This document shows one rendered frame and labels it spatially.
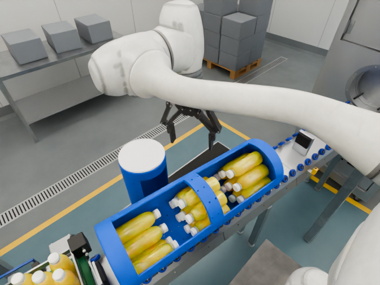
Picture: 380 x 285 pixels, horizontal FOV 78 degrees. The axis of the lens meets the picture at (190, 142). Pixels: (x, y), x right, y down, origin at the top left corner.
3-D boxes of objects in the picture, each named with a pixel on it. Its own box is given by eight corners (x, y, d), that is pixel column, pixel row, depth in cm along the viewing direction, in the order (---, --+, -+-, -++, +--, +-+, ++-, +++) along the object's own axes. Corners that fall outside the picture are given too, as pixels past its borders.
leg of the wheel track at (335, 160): (321, 189, 246) (349, 147, 202) (318, 192, 243) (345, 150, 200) (316, 186, 249) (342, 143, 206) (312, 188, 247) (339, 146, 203)
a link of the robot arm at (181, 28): (186, 56, 68) (149, 72, 62) (181, -6, 58) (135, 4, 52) (213, 65, 62) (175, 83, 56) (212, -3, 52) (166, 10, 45)
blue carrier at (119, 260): (277, 194, 129) (290, 158, 110) (132, 304, 93) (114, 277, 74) (240, 164, 147) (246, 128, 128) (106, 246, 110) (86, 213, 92)
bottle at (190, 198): (221, 191, 109) (188, 213, 101) (212, 185, 114) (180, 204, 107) (219, 180, 106) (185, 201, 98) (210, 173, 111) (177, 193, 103)
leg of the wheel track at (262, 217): (255, 244, 205) (273, 206, 161) (251, 248, 202) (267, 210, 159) (250, 238, 208) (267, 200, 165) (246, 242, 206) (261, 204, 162)
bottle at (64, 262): (79, 279, 104) (64, 264, 91) (62, 285, 102) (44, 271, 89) (79, 263, 109) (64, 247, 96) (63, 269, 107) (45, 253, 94)
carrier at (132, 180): (134, 237, 194) (167, 244, 190) (109, 169, 134) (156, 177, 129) (146, 207, 214) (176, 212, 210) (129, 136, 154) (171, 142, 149)
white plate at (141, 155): (109, 167, 133) (110, 168, 134) (156, 175, 129) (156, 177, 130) (129, 135, 153) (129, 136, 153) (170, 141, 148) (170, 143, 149)
